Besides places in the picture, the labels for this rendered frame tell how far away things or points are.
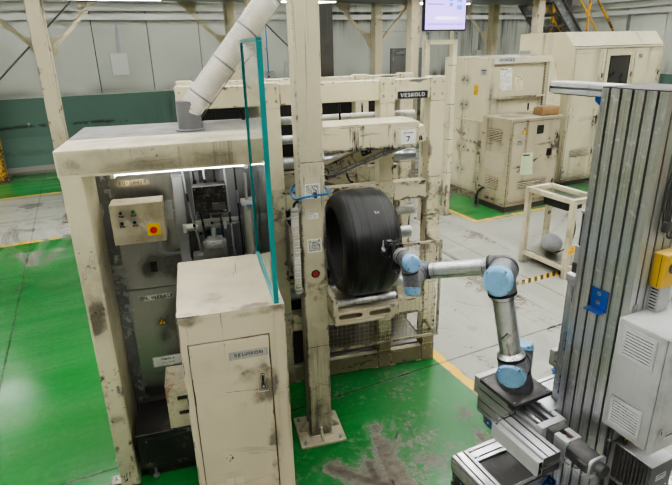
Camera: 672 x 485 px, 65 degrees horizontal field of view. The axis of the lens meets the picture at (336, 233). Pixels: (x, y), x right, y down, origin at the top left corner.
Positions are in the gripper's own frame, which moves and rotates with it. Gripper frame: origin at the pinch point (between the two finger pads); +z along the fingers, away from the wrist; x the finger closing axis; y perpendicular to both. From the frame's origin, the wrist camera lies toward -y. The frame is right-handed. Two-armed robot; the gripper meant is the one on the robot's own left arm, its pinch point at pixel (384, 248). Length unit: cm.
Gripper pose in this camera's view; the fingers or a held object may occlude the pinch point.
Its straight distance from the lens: 258.6
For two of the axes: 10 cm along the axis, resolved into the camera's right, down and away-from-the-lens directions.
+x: -9.6, 0.9, -2.5
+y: -0.3, -9.7, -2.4
